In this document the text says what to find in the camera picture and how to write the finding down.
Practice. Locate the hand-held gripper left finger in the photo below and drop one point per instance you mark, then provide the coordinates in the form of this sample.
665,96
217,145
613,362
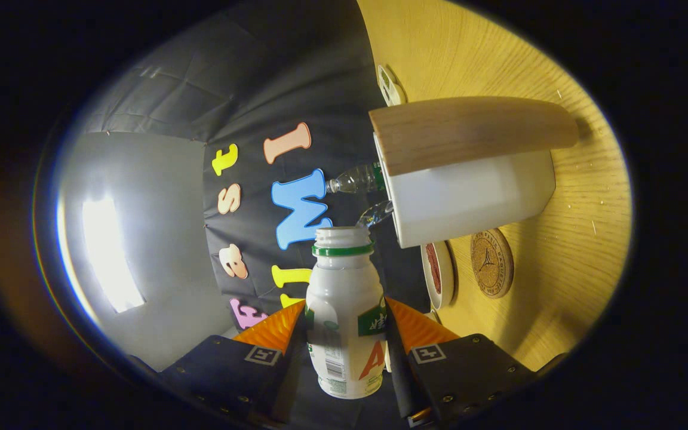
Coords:
284,388

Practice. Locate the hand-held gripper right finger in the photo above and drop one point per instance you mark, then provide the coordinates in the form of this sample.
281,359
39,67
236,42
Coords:
401,370

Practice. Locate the white juice bottle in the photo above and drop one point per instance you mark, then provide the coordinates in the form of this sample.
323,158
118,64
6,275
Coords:
344,298

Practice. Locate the round cork coaster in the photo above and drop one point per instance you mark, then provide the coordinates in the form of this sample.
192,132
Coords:
492,263

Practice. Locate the clear juice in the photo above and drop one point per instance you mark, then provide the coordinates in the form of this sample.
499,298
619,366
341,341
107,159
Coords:
375,214

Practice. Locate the clear water bottle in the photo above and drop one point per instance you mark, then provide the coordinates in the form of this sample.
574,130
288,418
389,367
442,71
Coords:
353,179

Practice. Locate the white round plate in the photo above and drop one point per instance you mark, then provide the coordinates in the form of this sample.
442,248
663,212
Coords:
447,280

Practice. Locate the red meat slices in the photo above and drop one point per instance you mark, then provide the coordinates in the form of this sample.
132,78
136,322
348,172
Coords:
433,269

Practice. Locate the ceiling light panel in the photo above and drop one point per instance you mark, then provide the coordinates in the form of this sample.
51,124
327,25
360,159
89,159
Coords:
111,257

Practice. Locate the wooden table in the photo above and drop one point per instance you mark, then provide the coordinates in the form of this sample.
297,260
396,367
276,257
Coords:
565,197

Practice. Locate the white divided bean dish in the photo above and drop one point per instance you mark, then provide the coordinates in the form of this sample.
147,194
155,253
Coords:
392,86

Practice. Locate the black backdrop cloth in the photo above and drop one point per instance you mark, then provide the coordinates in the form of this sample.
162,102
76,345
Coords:
248,89

